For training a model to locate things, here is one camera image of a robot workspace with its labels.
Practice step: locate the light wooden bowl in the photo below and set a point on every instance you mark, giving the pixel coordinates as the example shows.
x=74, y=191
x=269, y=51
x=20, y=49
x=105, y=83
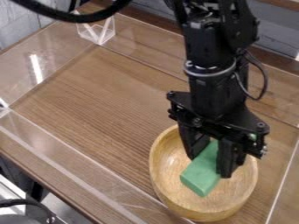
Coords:
x=167, y=163

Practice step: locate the green rectangular block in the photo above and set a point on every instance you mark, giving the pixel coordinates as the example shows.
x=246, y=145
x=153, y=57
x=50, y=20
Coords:
x=201, y=177

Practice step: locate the clear acrylic corner bracket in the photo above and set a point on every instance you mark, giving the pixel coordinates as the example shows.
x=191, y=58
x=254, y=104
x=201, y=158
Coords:
x=97, y=33

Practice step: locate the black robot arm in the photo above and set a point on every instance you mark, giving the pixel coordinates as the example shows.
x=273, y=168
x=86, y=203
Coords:
x=219, y=29

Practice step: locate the clear acrylic tray wall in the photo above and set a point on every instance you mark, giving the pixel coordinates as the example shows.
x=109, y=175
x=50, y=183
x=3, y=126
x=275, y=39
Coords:
x=89, y=186

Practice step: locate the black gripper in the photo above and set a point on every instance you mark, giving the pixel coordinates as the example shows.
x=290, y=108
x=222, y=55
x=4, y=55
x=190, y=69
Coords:
x=211, y=112

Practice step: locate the black metal base plate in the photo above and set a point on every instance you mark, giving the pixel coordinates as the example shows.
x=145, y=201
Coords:
x=63, y=211

